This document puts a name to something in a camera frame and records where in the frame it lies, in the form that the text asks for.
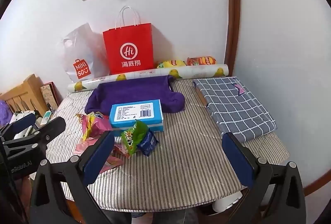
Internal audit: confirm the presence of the pink peach candy packet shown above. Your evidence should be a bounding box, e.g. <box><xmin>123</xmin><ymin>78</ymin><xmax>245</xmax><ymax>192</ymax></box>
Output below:
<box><xmin>73</xmin><ymin>136</ymin><xmax>130</xmax><ymax>173</ymax></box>

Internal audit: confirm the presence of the green snack packet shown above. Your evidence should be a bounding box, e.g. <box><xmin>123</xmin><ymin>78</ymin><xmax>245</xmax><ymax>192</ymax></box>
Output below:
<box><xmin>121</xmin><ymin>120</ymin><xmax>149</xmax><ymax>156</ymax></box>

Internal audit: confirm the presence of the blue snack packet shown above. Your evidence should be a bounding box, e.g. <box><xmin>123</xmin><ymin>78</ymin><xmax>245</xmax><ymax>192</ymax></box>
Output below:
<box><xmin>137</xmin><ymin>130</ymin><xmax>159</xmax><ymax>157</ymax></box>

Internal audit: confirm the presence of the pink yellow chips bag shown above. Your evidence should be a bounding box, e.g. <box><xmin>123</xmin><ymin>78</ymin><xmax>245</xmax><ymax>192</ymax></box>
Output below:
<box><xmin>76</xmin><ymin>112</ymin><xmax>112</xmax><ymax>142</ymax></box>

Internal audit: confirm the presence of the brown patterned box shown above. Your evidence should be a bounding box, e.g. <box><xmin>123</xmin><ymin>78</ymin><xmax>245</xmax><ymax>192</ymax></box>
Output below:
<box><xmin>40</xmin><ymin>82</ymin><xmax>61</xmax><ymax>113</ymax></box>

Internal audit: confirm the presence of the wooden chair back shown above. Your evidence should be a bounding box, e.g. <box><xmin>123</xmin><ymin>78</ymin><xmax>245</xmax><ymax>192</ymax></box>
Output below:
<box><xmin>1</xmin><ymin>74</ymin><xmax>49</xmax><ymax>117</ymax></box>

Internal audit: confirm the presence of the lemon print paper roll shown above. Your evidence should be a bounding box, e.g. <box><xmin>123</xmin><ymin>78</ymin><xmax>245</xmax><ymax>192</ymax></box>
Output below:
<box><xmin>67</xmin><ymin>64</ymin><xmax>229</xmax><ymax>93</ymax></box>

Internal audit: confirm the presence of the blue wet wipes pack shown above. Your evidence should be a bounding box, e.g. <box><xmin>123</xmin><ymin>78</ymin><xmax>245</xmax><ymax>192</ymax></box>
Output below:
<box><xmin>109</xmin><ymin>100</ymin><xmax>164</xmax><ymax>136</ymax></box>

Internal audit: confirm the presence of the purple fabric basket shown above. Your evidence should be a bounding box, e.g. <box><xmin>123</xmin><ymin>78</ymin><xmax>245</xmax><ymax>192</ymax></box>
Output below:
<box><xmin>85</xmin><ymin>75</ymin><xmax>185</xmax><ymax>116</ymax></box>

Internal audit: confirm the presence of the white Miniso plastic bag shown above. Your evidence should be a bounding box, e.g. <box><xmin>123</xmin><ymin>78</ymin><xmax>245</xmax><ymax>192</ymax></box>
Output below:
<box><xmin>55</xmin><ymin>23</ymin><xmax>109</xmax><ymax>82</ymax></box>

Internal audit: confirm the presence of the striped quilted table cover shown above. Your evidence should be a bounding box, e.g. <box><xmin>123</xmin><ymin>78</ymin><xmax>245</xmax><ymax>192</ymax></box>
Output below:
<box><xmin>47</xmin><ymin>79</ymin><xmax>289</xmax><ymax>212</ymax></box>

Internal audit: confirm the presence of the grey checked folded cloth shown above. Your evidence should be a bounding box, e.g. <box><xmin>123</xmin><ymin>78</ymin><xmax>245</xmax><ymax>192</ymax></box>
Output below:
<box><xmin>193</xmin><ymin>77</ymin><xmax>277</xmax><ymax>143</ymax></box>

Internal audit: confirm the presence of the red Haidilao paper bag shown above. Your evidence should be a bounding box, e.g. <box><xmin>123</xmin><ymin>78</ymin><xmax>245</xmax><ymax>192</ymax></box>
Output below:
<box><xmin>103</xmin><ymin>5</ymin><xmax>154</xmax><ymax>74</ymax></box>

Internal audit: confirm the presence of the orange chips bag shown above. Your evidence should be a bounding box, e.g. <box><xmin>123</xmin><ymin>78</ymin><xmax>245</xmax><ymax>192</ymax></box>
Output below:
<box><xmin>186</xmin><ymin>56</ymin><xmax>217</xmax><ymax>66</ymax></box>

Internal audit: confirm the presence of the brown wooden door frame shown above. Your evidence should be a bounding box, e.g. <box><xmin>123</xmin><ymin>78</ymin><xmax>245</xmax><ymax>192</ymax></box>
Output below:
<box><xmin>224</xmin><ymin>0</ymin><xmax>241</xmax><ymax>76</ymax></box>

